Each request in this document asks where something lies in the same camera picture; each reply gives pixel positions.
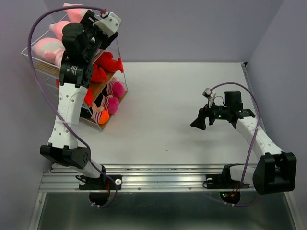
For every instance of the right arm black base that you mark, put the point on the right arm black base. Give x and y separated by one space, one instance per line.
224 181

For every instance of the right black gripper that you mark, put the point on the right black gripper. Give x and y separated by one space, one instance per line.
199 122

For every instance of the pink frog plush striped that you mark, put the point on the pink frog plush striped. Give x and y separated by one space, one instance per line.
50 50

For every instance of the red whale plush back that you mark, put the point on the red whale plush back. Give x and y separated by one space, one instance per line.
98 75

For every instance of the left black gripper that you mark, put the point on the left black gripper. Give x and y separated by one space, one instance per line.
87 21

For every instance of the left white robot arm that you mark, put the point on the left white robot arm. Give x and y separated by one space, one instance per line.
62 147

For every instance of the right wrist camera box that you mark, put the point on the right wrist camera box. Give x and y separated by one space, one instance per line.
210 95

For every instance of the aluminium rail frame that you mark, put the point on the aluminium rail frame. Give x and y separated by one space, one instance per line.
139 178

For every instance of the boy doll pink hat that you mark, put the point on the boy doll pink hat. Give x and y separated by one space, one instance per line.
108 103
114 88

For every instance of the boy doll black hair orange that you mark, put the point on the boy doll black hair orange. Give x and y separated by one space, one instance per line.
100 117

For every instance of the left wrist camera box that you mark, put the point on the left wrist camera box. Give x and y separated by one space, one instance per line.
109 24

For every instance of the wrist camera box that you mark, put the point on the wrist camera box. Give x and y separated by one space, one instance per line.
210 95
109 24

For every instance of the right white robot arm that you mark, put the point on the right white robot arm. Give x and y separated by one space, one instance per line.
275 171

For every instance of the red shark plush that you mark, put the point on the red shark plush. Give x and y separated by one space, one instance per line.
90 95
107 62

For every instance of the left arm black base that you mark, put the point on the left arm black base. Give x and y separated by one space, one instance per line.
103 191

